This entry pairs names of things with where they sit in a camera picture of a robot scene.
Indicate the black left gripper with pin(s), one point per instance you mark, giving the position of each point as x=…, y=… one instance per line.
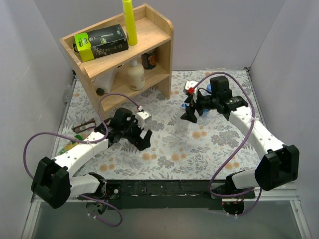
x=139, y=136

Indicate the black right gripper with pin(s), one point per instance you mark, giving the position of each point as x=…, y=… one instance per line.
x=192, y=105

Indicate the blue label water bottle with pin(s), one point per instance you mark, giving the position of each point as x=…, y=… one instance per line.
x=205, y=93

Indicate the clear plastic cup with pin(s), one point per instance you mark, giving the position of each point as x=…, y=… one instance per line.
x=181, y=126

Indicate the small blue bottle cap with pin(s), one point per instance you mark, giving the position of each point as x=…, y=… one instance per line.
x=208, y=88

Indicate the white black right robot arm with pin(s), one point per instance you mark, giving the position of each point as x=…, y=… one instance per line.
x=279, y=163

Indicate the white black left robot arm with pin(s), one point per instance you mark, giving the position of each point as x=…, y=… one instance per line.
x=55, y=181

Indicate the cream lotion pump bottle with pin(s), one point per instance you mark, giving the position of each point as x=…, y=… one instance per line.
x=135, y=73

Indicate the yellow tall bottle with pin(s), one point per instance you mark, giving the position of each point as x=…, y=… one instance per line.
x=130, y=22

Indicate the floral patterned table mat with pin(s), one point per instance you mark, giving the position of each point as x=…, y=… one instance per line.
x=212, y=147

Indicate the brown chocolate bar wrapper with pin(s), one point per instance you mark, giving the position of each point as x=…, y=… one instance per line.
x=90, y=124

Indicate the dark jar on shelf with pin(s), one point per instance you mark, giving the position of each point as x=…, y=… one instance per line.
x=149, y=60

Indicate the white jug black cap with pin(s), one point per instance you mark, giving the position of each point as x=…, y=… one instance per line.
x=103, y=84

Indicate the chips snack bag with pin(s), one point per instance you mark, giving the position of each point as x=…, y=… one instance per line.
x=71, y=144

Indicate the wooden shelf unit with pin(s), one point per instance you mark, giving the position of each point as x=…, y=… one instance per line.
x=154, y=32

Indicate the black green product box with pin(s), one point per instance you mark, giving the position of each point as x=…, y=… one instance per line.
x=101, y=42

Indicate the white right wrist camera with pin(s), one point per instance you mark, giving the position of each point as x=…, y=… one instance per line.
x=191, y=89

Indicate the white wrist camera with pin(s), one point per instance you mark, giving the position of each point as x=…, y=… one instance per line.
x=191, y=89
x=142, y=116

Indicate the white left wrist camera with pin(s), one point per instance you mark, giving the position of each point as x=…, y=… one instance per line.
x=142, y=116

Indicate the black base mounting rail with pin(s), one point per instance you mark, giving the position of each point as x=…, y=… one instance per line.
x=172, y=194

